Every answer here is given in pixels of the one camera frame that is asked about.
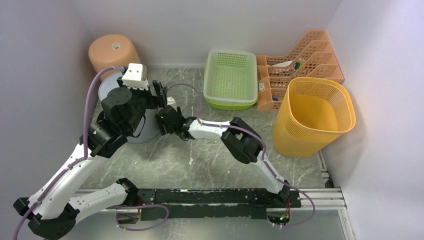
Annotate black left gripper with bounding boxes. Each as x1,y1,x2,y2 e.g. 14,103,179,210
117,76,168,133

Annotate grey plastic bin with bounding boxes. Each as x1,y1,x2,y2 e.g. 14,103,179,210
98,72,161,145

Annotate large orange plastic bucket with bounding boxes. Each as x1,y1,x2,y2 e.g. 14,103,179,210
88,34,141,73

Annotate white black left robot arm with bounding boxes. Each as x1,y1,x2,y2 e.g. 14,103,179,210
12,78,139,240

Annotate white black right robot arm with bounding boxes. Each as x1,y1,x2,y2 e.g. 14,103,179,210
155,106,290,207

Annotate green tray under basket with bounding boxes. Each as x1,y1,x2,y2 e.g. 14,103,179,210
202,60,259,111

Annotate white perforated basket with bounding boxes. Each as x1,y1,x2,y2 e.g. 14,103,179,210
203,49,259,106

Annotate black base bar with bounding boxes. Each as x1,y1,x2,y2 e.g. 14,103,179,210
134,188,302,221

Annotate yellow slatted waste basket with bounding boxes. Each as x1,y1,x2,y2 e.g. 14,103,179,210
272,77,356,158

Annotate peach plastic file organizer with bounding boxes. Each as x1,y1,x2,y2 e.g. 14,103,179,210
256,30,344,112

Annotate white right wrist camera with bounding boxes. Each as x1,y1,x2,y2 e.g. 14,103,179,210
166,96,177,109

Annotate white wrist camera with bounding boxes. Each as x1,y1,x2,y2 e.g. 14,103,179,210
166,96,177,109
121,63,149,90

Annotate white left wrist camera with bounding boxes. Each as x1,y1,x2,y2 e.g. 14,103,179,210
121,63,149,90

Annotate aluminium rail frame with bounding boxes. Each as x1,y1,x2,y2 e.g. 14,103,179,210
40,178,347,238

